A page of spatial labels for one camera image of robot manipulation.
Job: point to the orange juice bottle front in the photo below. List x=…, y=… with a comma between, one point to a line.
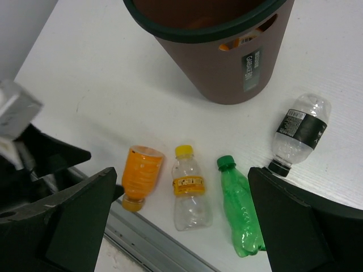
x=140, y=176

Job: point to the clear bottle yellow cap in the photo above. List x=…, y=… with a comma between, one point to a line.
x=192, y=209

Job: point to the orange bottle barcode label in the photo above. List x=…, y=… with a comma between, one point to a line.
x=241, y=40

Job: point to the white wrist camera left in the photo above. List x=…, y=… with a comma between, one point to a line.
x=18, y=108

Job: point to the green plastic bottle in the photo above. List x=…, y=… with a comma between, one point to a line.
x=239, y=209

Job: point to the brown garbage bin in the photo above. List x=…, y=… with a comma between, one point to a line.
x=192, y=31

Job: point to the aluminium frame rail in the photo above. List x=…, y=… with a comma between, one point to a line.
x=145, y=243

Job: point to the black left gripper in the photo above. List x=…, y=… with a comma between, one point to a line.
x=44, y=231

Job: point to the clear bottle black label upright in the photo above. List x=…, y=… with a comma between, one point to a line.
x=299, y=132

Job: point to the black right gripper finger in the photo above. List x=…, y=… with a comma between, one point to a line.
x=303, y=231

